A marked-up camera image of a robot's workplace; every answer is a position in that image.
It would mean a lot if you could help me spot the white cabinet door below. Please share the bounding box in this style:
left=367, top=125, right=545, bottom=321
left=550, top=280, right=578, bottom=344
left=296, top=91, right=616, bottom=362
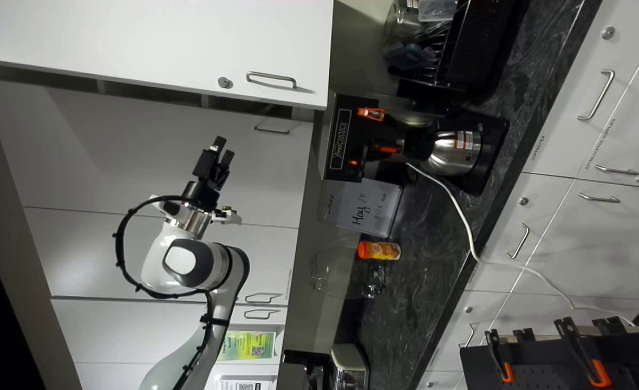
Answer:
left=0, top=0, right=336, bottom=112
left=21, top=205, right=302, bottom=308
left=48, top=294, right=293, bottom=390
left=0, top=75, right=315, bottom=231

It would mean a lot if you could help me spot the steel drawer pull handle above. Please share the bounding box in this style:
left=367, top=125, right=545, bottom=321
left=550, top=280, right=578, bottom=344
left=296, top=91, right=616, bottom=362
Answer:
left=508, top=221, right=535, bottom=261
left=576, top=66, right=619, bottom=124
left=578, top=191, right=623, bottom=205
left=464, top=319, right=484, bottom=346
left=593, top=163, right=639, bottom=183

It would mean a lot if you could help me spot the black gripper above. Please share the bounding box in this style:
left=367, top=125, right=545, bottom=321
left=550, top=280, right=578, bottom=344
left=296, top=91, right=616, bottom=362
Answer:
left=183, top=135, right=238, bottom=217

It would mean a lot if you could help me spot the steel cabinet bar handle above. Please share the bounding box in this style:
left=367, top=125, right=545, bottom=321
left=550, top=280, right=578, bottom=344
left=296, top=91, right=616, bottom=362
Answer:
left=252, top=119, right=294, bottom=139
left=243, top=70, right=316, bottom=95
left=241, top=308, right=281, bottom=323
left=238, top=290, right=287, bottom=306

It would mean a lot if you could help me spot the white power cable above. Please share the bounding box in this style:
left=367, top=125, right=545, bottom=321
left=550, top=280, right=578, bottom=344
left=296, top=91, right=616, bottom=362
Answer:
left=404, top=158, right=639, bottom=330

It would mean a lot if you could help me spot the black robot table board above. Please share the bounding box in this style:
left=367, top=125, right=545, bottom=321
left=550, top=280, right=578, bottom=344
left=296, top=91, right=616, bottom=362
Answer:
left=457, top=317, right=639, bottom=390

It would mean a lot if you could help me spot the clear drinking glass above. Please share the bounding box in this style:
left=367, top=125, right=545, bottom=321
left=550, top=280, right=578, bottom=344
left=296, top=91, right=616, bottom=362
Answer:
left=360, top=261, right=391, bottom=299

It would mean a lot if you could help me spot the white handwritten paper note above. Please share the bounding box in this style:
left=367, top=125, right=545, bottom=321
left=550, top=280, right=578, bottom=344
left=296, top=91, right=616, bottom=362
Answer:
left=334, top=177, right=405, bottom=238

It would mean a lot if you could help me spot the green yellow poster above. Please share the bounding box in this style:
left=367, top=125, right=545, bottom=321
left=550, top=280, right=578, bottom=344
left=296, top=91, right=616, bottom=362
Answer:
left=218, top=330, right=277, bottom=364

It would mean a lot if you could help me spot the black clamp head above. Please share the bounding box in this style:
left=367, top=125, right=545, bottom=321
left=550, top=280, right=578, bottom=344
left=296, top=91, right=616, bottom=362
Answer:
left=593, top=313, right=631, bottom=339
left=511, top=327, right=540, bottom=346

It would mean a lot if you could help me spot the black dish rack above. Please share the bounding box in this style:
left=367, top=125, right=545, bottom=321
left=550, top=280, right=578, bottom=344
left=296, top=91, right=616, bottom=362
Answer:
left=394, top=0, right=530, bottom=100

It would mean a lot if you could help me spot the black orange bar clamp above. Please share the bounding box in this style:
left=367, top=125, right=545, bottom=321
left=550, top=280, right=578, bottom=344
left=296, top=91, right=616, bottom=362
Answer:
left=552, top=313, right=616, bottom=390
left=482, top=327, right=518, bottom=385

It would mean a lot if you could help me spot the steel black coffee machine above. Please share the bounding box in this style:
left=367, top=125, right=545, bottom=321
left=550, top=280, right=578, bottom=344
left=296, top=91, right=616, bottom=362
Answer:
left=323, top=93, right=513, bottom=195

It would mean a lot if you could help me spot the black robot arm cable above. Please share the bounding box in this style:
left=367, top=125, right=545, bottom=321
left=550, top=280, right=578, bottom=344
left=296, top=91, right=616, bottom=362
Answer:
left=113, top=193, right=223, bottom=390

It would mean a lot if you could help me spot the orange bottle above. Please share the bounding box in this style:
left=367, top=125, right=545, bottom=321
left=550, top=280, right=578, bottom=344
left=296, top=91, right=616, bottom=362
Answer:
left=355, top=238, right=405, bottom=264

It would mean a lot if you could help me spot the steel coffee carafe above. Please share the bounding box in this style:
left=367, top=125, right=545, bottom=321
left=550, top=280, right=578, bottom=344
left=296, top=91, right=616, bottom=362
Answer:
left=425, top=125, right=487, bottom=179

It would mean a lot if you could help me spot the steel toaster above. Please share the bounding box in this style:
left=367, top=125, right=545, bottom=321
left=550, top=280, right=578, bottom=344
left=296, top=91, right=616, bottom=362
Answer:
left=327, top=343, right=373, bottom=390

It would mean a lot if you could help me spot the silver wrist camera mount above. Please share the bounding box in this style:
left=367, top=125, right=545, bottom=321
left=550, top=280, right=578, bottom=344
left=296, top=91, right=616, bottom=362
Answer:
left=161, top=200, right=244, bottom=233

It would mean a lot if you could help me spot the white cabinet carcass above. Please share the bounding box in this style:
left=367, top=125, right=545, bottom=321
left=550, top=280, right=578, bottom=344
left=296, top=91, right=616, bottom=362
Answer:
left=0, top=61, right=296, bottom=119

